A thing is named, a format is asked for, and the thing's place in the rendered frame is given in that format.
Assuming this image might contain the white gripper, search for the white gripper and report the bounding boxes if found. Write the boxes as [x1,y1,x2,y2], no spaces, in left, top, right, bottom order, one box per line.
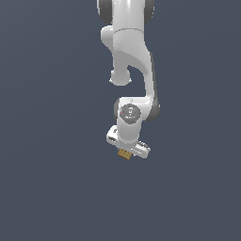
[105,124,152,159]

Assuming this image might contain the small tan wooden block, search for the small tan wooden block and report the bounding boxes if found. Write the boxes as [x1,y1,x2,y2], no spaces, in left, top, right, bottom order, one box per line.
[117,148,132,161]

